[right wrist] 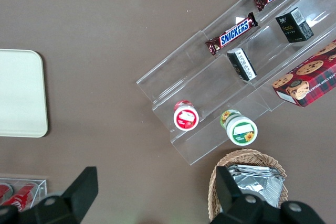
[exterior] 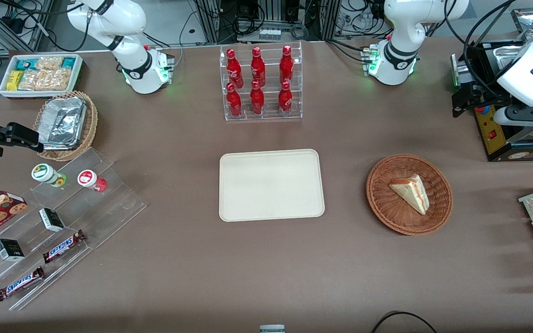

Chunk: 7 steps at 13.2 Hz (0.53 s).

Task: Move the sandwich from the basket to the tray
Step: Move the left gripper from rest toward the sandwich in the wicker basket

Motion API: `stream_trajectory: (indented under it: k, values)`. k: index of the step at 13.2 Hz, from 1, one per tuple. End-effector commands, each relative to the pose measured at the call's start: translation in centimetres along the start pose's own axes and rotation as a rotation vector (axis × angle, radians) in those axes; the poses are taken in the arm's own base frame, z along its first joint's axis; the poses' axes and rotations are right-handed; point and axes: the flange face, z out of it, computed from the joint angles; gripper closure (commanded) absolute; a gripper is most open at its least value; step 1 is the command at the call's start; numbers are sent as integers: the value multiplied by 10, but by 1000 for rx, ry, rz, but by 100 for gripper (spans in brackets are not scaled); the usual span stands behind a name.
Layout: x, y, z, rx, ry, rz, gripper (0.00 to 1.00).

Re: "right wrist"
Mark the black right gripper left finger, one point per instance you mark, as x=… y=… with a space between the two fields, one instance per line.
x=78 y=197

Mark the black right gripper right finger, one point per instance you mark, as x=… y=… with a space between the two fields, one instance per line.
x=228 y=195

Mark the light wicker basket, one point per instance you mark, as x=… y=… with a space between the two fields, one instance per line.
x=273 y=160

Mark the cream rectangular plastic tray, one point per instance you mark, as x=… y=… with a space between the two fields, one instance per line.
x=21 y=93

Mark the silver foil pouch stack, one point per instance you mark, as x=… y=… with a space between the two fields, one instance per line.
x=257 y=184

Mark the clear acrylic bottle rack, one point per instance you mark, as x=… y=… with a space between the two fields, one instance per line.
x=42 y=190

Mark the green-lidded sunflower jar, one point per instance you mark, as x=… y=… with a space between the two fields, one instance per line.
x=241 y=130

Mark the red-lidded small jar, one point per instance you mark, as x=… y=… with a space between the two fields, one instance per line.
x=186 y=117

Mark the clear acrylic stepped shelf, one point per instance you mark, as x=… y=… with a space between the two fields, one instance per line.
x=183 y=77

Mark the small black carton box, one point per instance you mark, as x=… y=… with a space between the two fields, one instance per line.
x=292 y=28
x=242 y=64

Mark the red tartan cookie box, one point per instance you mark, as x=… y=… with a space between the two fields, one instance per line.
x=307 y=77

